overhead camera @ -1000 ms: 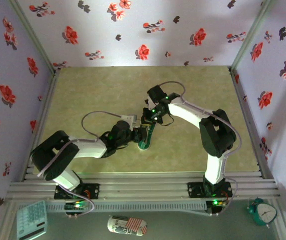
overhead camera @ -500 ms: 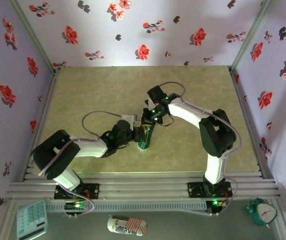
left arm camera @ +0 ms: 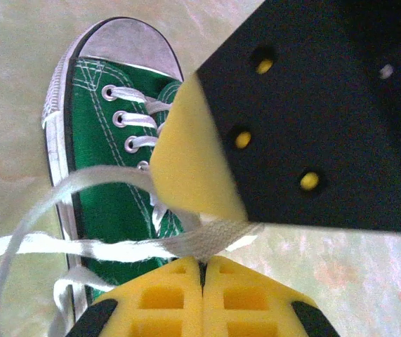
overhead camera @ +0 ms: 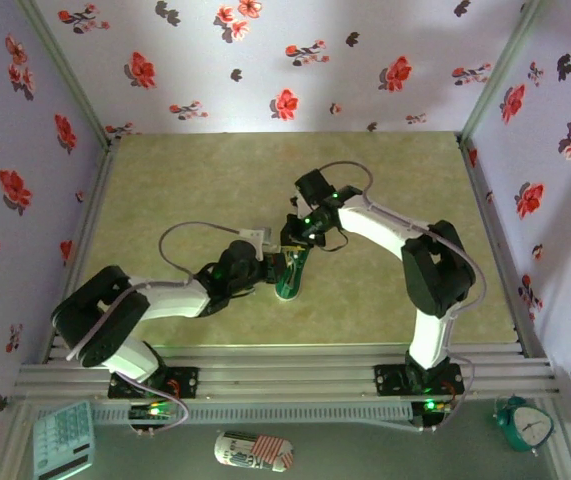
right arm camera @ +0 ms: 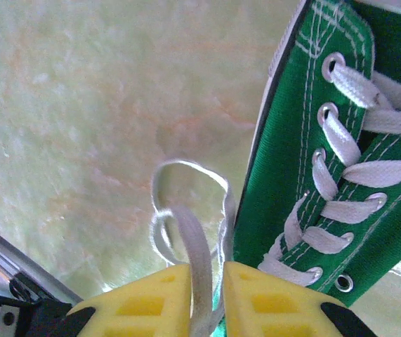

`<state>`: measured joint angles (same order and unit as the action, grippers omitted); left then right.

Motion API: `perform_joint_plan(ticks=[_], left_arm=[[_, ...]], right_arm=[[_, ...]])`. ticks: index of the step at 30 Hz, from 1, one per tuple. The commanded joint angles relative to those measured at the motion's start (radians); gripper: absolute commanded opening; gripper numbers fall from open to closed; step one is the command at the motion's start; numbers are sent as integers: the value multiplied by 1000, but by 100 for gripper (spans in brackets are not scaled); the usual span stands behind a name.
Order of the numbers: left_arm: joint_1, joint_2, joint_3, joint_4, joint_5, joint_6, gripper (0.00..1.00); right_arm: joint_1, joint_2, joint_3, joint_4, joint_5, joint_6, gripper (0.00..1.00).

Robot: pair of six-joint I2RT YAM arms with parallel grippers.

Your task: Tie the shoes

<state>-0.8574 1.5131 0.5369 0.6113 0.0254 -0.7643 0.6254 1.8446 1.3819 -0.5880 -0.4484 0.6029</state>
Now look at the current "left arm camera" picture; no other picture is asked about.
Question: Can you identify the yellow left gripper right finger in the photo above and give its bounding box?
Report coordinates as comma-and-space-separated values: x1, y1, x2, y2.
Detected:
202, 255, 341, 337

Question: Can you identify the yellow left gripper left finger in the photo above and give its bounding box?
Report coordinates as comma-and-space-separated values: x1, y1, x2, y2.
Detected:
65, 258, 204, 337

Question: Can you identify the white shoelace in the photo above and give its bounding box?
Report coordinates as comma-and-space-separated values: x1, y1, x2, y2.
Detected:
0, 85, 265, 337

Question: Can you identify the green canvas sneaker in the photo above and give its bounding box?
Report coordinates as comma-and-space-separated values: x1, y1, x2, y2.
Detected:
41, 16, 187, 317

